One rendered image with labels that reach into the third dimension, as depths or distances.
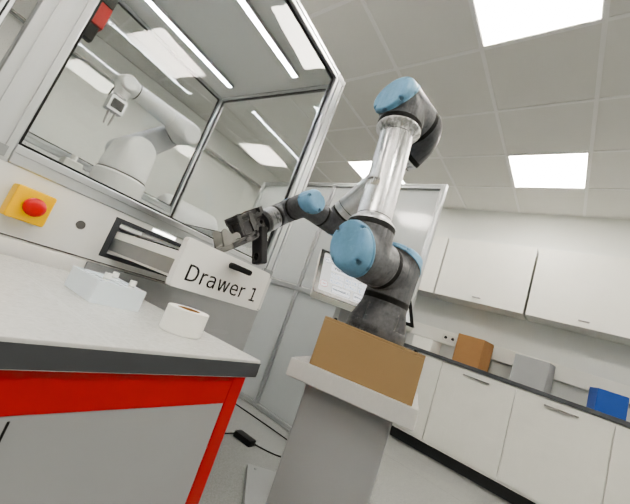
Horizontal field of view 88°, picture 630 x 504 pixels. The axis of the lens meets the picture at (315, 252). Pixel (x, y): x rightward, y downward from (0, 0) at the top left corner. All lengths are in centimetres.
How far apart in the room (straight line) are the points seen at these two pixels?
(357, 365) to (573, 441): 280
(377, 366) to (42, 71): 97
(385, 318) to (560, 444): 274
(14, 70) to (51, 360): 72
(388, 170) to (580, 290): 323
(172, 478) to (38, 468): 19
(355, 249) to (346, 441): 40
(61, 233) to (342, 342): 72
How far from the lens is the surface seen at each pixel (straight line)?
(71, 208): 100
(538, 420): 341
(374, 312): 79
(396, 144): 86
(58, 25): 104
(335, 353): 74
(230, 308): 134
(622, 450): 343
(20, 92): 99
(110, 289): 65
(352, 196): 105
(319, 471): 81
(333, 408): 78
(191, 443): 58
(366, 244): 69
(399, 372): 72
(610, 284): 392
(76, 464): 49
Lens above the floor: 86
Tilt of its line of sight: 10 degrees up
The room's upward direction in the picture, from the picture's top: 20 degrees clockwise
